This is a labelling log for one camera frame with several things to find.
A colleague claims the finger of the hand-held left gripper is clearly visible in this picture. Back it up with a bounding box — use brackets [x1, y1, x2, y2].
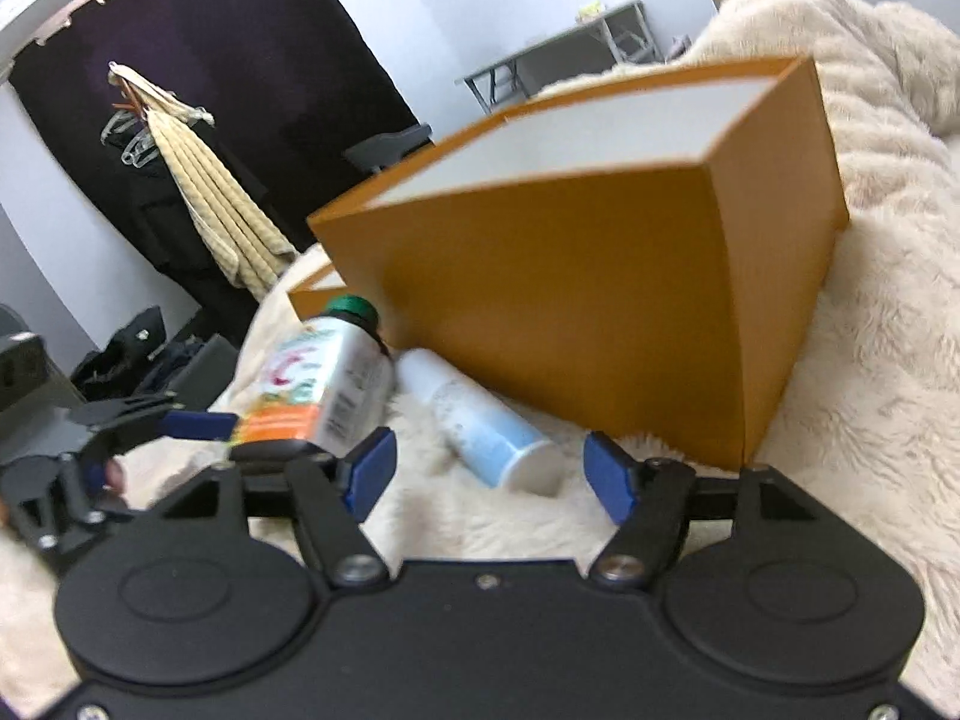
[71, 394, 238, 442]
[227, 441, 325, 472]

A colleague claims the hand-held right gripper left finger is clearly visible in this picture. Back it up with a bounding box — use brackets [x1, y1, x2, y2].
[161, 427, 397, 587]

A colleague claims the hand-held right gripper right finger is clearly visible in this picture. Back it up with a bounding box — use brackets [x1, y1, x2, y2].
[583, 431, 815, 587]

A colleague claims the green-capped juice bottle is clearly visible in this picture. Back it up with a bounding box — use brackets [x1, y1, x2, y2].
[229, 294, 398, 458]

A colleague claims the white spray bottle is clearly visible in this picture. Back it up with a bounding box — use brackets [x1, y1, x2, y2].
[395, 349, 565, 496]

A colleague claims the large orange cardboard box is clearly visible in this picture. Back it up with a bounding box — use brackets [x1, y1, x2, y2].
[307, 56, 852, 470]

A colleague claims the black bag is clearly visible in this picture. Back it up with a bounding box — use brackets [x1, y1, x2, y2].
[71, 306, 241, 413]

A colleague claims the orange box lid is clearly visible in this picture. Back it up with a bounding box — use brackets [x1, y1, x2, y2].
[289, 264, 353, 323]

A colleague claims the beige knitted towel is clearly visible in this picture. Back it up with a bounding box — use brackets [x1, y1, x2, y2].
[109, 64, 301, 301]

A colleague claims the bunch of clothes hangers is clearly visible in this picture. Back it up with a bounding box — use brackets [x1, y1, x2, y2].
[100, 109, 162, 166]

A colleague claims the cream fluffy blanket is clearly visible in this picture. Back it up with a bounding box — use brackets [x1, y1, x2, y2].
[0, 0, 960, 720]

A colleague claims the black chair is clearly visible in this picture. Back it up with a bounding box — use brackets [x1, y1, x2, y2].
[343, 122, 436, 175]

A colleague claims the black curtain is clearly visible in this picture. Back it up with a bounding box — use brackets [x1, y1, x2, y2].
[7, 0, 421, 350]

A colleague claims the grey metal desk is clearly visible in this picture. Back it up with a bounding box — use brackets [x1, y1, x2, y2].
[454, 0, 665, 117]

